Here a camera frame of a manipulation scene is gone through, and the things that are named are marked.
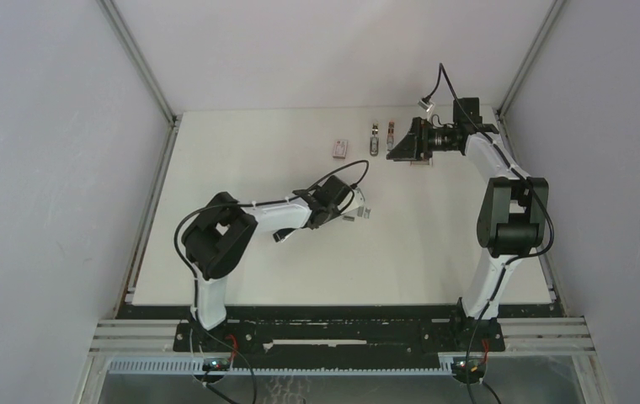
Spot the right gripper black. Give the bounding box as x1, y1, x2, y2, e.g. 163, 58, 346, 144
388, 117, 459, 162

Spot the pink and white stapler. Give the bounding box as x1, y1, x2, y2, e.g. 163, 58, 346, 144
386, 120, 395, 152

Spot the grey small stapler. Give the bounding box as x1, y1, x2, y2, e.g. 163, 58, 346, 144
370, 121, 379, 157

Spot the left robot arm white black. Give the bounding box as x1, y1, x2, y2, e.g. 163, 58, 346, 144
173, 174, 365, 351

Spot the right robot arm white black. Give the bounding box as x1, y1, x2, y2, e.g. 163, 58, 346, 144
387, 98, 549, 350

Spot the staple box red white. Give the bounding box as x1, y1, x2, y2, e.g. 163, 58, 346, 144
332, 139, 349, 160

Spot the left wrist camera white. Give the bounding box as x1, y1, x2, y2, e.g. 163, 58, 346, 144
349, 188, 365, 215

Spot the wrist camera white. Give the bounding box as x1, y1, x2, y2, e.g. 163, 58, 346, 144
418, 98, 434, 110
349, 188, 365, 215

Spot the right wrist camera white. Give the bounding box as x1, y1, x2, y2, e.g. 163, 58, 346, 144
418, 98, 434, 110

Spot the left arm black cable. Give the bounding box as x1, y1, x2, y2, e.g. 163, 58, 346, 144
173, 159, 371, 330

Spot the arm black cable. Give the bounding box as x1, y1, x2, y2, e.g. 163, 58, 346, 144
429, 62, 556, 385
173, 159, 371, 330

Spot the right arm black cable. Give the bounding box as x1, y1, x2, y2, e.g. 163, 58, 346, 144
429, 62, 556, 385

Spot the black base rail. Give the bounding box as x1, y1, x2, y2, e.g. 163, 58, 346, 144
173, 305, 505, 370

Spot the white cable duct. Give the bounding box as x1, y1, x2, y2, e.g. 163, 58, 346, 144
108, 358, 455, 376

